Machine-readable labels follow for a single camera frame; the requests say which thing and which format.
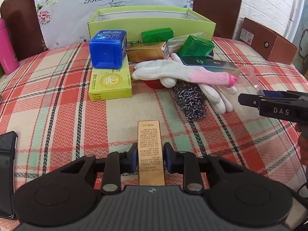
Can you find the white glove pink cuff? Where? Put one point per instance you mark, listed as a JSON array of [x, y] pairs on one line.
[[165, 68]]

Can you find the yellow medicine box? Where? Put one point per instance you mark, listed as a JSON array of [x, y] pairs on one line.
[[107, 84]]

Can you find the brown cardboard box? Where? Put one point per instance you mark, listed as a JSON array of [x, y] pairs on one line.
[[268, 43]]

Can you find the green box front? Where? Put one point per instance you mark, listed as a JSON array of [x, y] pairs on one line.
[[196, 46]]

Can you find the blue square tin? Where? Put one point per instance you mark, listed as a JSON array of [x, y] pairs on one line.
[[108, 49]]

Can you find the pink thermos bottle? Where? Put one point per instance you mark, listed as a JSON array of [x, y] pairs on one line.
[[9, 60]]

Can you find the black smartphone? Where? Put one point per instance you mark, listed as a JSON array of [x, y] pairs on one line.
[[8, 146]]

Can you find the orange gold small box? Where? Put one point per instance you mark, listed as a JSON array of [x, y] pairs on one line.
[[148, 51]]

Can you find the clear plastic cup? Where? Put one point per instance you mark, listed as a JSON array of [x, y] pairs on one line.
[[247, 83]]

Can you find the person right hand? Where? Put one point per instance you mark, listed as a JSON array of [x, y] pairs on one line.
[[302, 143]]

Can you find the dark brown headboard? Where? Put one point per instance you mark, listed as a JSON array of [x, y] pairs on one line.
[[27, 40]]

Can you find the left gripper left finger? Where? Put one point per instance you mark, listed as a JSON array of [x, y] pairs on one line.
[[116, 164]]

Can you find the gold slim box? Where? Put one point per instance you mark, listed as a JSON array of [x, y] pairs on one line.
[[150, 154]]

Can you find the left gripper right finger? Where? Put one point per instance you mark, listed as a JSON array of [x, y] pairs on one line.
[[187, 164]]

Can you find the light green cardboard box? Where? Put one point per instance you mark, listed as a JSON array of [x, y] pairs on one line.
[[137, 19]]

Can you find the steel wool scrubber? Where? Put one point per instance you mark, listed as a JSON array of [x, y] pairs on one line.
[[190, 99]]

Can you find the long dark blue box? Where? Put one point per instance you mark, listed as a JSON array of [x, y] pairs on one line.
[[209, 64]]

